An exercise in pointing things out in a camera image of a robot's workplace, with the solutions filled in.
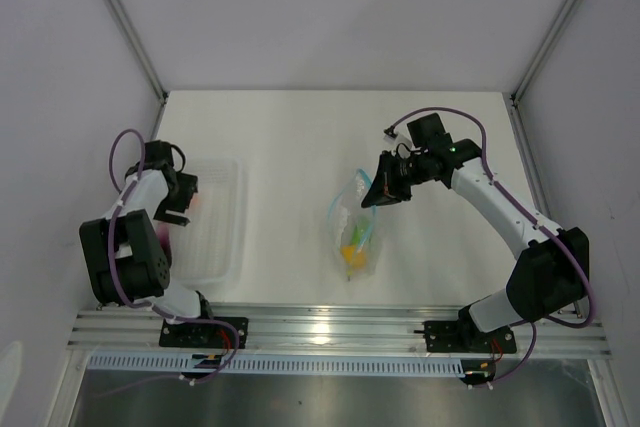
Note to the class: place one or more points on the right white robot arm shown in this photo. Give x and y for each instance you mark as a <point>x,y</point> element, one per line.
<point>551,263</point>

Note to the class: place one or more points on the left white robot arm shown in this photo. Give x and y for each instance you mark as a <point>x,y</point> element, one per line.
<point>127,250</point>

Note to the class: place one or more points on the green toy vegetable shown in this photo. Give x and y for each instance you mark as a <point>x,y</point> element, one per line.
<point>361,231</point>

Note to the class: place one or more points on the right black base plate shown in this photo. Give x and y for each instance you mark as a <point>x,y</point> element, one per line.
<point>458,337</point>

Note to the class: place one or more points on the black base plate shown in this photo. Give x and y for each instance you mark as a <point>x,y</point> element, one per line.
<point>193,336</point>
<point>458,337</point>

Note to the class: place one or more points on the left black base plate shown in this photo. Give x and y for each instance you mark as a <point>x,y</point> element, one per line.
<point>193,336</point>

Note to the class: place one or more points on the white perforated plastic basket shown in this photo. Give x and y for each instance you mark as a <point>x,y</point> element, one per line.
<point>208,251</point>

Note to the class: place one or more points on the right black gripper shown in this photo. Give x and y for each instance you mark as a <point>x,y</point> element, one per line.
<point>385,189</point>

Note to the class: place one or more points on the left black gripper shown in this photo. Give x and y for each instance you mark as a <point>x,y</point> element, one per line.
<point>188,186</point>

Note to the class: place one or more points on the clear zip top bag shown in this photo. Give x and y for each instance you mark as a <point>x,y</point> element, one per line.
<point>344,209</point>

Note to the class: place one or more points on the right aluminium frame post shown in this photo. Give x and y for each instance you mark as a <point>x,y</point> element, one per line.
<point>560,21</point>

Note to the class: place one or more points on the purple toy eggplant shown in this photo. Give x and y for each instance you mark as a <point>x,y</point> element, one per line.
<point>163,236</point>

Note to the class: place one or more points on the aluminium mounting rail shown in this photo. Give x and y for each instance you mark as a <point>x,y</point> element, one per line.
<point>327,330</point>

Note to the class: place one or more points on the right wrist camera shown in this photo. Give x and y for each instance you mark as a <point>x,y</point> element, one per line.
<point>392,137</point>

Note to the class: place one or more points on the yellow toy lemon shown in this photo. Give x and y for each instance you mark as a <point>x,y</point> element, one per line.
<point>355,258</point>

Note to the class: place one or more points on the white slotted cable duct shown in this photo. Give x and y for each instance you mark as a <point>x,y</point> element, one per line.
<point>280,364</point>

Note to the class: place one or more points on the aluminium frame post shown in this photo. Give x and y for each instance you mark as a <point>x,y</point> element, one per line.
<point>134,42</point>
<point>560,21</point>

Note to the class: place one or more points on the left aluminium frame post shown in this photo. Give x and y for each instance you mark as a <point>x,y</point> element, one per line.
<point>134,42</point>

